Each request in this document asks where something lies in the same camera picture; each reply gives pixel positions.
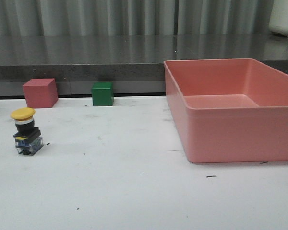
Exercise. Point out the white appliance in background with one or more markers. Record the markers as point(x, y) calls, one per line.
point(278, 23)

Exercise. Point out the green cube block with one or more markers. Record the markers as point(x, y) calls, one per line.
point(102, 94)

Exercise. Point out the pink plastic bin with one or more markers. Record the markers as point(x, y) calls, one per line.
point(229, 110)

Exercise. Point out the dark grey counter shelf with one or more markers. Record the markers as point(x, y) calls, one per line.
point(134, 64)

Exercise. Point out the yellow push button switch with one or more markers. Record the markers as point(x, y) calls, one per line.
point(28, 139)

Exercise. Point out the pink cube block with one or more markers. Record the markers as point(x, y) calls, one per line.
point(40, 93)

